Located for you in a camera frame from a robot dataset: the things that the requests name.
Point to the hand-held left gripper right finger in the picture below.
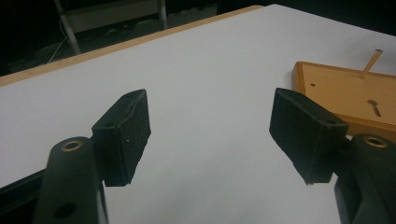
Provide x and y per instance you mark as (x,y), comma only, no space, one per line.
(306,137)

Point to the wooden board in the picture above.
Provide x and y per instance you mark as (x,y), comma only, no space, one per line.
(345,93)

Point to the metal stand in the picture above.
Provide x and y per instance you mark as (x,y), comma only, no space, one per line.
(106,15)

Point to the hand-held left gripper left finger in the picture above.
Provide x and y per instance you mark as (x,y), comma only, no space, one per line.
(124,137)

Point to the thin wooden peg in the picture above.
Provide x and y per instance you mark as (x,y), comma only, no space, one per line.
(370,63)

